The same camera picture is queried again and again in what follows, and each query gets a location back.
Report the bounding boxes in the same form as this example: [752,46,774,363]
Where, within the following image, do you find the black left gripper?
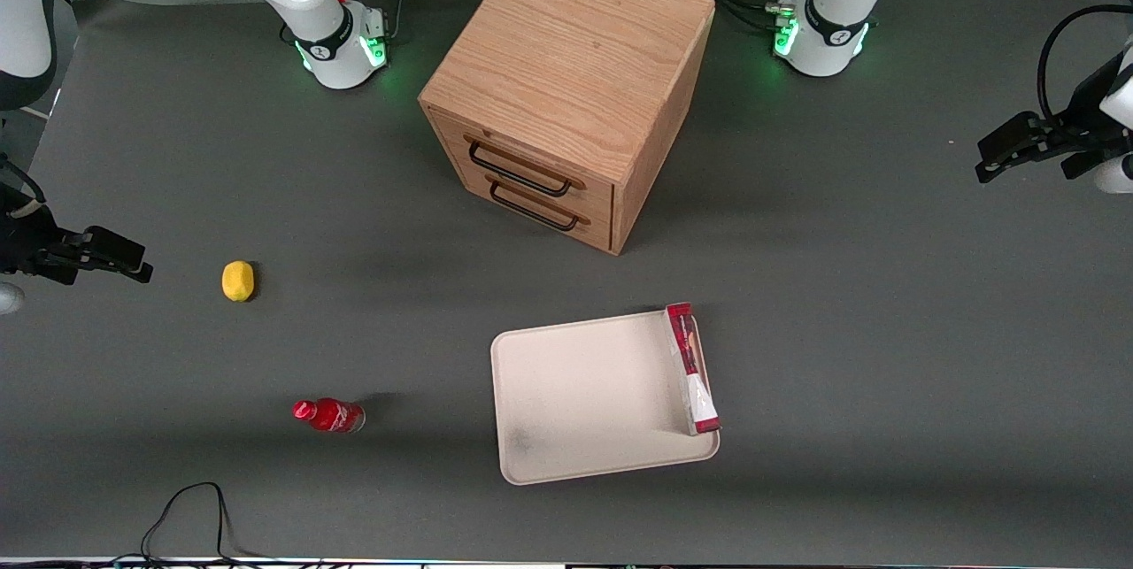
[976,56,1129,185]

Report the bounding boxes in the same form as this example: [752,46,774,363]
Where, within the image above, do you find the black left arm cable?
[1038,3,1133,123]

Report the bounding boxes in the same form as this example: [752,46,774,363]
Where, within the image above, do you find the red cola bottle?
[292,398,366,434]

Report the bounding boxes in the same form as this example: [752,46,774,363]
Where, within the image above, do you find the black metal drawer handle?
[466,137,587,198]
[487,175,590,232]

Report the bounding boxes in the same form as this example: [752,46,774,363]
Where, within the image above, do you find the wooden drawer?
[447,164,615,252]
[432,113,617,216]

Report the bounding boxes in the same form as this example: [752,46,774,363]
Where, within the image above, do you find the thin black table cable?
[142,482,258,565]

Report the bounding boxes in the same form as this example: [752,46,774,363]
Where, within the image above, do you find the red cookie box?
[665,303,721,436]

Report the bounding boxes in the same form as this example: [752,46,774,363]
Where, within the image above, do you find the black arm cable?
[0,153,45,203]
[1038,3,1133,123]

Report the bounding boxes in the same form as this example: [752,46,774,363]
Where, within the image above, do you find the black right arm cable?
[0,153,45,203]

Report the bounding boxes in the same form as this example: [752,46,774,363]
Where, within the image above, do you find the wooden drawer cabinet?
[418,0,716,257]

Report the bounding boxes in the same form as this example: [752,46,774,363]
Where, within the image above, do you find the dark grey table mat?
[0,0,1133,563]

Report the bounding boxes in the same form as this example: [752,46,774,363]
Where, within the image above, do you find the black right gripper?
[0,187,154,285]

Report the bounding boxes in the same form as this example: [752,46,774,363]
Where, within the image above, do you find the yellow lemon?
[221,260,256,303]

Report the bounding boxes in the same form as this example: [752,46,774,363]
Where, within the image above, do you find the beige plastic tray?
[490,308,721,487]

